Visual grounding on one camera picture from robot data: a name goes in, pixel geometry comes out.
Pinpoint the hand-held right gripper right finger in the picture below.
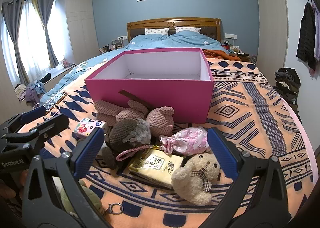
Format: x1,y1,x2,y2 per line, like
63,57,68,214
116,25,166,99
197,127,292,228

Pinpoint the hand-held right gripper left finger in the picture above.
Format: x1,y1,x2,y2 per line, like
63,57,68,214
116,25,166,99
21,127,113,228

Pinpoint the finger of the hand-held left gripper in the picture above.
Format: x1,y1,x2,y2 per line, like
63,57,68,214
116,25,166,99
0,113,70,155
0,106,49,135

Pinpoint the floral tissue pack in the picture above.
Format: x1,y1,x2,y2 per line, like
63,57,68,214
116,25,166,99
74,118,107,138

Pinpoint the pink satin drawstring pouch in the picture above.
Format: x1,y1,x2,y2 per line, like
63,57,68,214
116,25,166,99
116,126,210,161

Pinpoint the grey plush toy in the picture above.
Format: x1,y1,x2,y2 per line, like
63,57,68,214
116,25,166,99
101,118,152,170

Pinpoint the cream teddy bear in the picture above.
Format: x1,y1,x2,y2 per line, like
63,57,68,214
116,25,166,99
171,153,222,206

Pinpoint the pink knitted plush bunny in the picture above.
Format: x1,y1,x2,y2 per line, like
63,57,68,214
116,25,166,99
94,90,175,136

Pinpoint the yellow tissue pack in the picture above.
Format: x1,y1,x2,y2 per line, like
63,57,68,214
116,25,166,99
128,148,185,190

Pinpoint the pink cardboard box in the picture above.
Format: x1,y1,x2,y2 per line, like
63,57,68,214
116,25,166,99
84,47,215,124

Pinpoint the purple and blue clothes pile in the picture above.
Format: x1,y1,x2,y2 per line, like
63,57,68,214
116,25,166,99
14,73,52,102

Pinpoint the orange patterned blanket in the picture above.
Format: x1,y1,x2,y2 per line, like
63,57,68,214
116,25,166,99
15,57,315,228

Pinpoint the green plush toy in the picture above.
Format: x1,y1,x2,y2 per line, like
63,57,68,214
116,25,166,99
60,183,104,216

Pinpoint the metal keyring clasp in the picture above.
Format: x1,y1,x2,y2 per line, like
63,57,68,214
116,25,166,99
104,202,124,216

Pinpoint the white sheer curtain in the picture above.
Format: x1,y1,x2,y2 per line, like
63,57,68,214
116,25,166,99
17,0,50,78

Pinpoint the grey curtain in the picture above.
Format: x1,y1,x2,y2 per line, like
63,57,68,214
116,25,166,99
31,0,59,68
2,0,29,86

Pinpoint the dark clothes pile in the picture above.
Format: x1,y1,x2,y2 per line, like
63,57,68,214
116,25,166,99
272,67,302,111

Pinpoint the wooden bedside table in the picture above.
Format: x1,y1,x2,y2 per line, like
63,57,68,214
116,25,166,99
229,52,250,63

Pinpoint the orange-brown cloth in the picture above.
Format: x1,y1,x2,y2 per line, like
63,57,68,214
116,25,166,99
202,48,234,59

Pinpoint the bedside table with bottles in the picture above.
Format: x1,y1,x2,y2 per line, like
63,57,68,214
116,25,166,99
100,39,128,55

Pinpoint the beige built-in wardrobe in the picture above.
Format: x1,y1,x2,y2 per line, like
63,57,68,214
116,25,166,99
64,0,100,65

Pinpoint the blue flowered duvet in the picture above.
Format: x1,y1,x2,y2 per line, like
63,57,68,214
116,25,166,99
40,30,229,105

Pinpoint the white dotted pillow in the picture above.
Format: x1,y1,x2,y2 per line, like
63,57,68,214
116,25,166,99
145,28,170,35
174,26,202,34

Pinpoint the wooden bed headboard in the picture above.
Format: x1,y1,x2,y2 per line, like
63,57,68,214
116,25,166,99
127,17,222,43

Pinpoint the black coat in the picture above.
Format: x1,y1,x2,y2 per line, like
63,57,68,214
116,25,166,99
296,2,317,70

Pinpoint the lilac jacket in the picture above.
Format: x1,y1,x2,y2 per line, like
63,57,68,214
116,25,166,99
312,5,320,61

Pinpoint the white cable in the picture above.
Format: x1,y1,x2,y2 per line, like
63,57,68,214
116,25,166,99
34,92,69,121

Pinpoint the black cable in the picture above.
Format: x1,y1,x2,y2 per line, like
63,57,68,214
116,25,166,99
54,67,92,93

